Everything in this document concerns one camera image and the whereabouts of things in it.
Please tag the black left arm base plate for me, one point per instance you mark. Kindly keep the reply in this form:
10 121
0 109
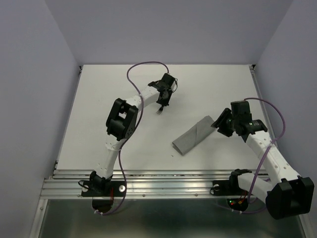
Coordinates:
112 189

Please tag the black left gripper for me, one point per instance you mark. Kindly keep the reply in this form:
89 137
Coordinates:
165 102

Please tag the grey cloth napkin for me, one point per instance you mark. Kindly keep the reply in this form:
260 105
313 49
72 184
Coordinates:
195 135

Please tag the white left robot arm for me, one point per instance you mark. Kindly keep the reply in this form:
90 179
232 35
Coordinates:
122 123

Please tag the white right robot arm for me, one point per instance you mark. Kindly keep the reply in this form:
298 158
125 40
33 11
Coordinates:
281 188

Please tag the aluminium mounting rail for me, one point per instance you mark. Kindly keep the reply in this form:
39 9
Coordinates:
189 184

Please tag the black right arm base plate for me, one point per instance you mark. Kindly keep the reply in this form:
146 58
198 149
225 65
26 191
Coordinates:
229 187

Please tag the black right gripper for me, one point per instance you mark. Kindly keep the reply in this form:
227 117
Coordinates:
220 122

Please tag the pink handled fork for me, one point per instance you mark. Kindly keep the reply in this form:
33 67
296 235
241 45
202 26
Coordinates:
159 111

